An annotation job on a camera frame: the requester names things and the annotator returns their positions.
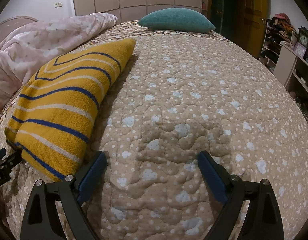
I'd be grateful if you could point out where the yellow striped knit sweater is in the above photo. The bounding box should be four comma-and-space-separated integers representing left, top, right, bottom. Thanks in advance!
5, 38, 136, 181

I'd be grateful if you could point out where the pile of clothes on shelf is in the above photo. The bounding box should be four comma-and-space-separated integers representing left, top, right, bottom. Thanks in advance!
269, 12, 296, 37

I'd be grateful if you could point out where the pink floral comforter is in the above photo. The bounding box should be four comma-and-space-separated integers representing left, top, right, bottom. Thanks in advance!
0, 12, 118, 112

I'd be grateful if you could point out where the beige dotted quilted bedspread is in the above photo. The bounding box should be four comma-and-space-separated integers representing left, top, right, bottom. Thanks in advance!
0, 19, 308, 240

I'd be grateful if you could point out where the white shelf unit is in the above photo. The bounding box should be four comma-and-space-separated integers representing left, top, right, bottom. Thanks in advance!
259, 18, 308, 123

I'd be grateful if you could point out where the pink square alarm clock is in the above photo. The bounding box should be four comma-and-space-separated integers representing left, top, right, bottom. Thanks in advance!
294, 42, 306, 58

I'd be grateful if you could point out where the black table clock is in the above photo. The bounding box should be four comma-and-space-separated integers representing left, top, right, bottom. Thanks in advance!
298, 26, 308, 48

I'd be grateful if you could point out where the teal cushion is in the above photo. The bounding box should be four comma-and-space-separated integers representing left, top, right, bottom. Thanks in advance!
138, 8, 216, 34

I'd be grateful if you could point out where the brown wooden door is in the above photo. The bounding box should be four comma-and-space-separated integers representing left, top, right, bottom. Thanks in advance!
211, 0, 271, 58

